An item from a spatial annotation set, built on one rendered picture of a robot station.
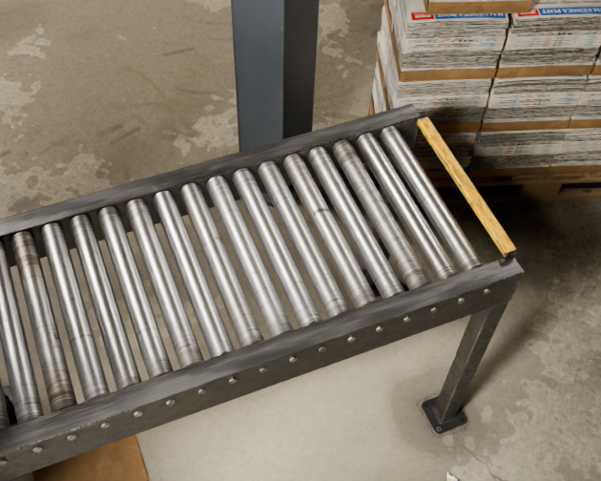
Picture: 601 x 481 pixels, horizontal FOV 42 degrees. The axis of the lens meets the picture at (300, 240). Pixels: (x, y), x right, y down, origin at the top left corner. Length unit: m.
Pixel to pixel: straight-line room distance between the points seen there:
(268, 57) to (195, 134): 0.76
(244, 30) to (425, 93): 0.57
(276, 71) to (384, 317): 1.00
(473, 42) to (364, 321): 1.00
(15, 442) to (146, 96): 1.90
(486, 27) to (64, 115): 1.67
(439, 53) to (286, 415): 1.15
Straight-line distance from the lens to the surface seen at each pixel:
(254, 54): 2.43
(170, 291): 1.70
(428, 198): 1.87
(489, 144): 2.70
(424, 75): 2.41
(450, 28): 2.30
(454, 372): 2.21
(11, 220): 1.89
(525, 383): 2.59
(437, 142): 1.96
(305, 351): 1.63
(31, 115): 3.26
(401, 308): 1.69
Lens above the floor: 2.24
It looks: 55 degrees down
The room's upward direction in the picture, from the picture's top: 3 degrees clockwise
